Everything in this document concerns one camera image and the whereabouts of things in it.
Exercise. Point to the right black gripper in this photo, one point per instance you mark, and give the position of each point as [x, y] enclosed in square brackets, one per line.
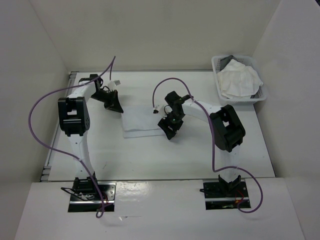
[164, 124]

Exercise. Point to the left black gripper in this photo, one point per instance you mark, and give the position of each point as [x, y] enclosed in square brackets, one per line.
[113, 104]

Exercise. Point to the white skirt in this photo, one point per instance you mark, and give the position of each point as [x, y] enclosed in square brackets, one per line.
[139, 121]
[238, 81]

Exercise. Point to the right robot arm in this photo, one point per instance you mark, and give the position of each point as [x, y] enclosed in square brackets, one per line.
[226, 130]

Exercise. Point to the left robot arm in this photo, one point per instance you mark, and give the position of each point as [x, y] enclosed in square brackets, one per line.
[74, 121]

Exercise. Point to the white skirt in basket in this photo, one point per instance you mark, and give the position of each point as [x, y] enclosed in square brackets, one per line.
[238, 81]

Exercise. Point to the white plastic laundry basket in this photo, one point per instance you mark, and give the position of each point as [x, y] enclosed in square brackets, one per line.
[261, 94]

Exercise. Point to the dark garment in basket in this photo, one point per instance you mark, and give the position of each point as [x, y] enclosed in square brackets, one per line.
[225, 61]

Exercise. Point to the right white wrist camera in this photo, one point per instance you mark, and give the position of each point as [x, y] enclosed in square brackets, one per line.
[162, 110]

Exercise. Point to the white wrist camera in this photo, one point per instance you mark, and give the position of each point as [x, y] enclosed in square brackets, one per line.
[112, 84]
[162, 110]

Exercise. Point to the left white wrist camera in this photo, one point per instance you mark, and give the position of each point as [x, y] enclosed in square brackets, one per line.
[112, 84]

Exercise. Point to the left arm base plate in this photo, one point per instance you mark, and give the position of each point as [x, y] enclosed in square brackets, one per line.
[90, 200]

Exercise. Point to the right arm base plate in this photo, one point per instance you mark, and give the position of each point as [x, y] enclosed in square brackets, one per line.
[216, 199]

